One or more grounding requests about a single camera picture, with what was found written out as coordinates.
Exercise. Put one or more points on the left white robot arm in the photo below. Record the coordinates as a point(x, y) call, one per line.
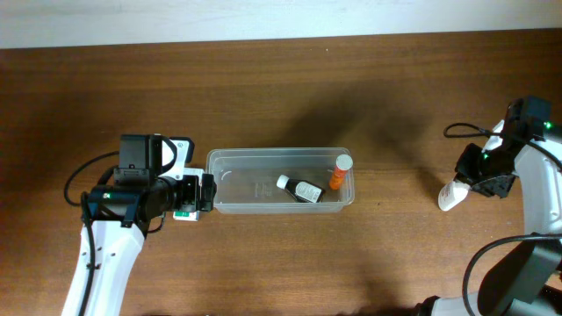
point(116, 222)

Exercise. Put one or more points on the small black white-capped bottle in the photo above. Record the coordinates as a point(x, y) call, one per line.
point(301, 190)

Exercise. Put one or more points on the clear plastic container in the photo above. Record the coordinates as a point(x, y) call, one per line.
point(246, 179)

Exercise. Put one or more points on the orange glue stick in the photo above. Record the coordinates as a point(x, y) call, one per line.
point(343, 165)

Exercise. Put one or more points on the white green medicine box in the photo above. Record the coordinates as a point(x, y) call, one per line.
point(186, 216)

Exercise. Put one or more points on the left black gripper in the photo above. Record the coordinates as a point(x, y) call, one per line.
point(207, 191)

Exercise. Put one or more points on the white tube bottle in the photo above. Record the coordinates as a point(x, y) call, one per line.
point(452, 194)

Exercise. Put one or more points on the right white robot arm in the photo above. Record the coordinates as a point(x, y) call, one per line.
point(509, 276)

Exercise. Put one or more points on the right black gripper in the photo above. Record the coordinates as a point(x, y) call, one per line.
point(476, 176)

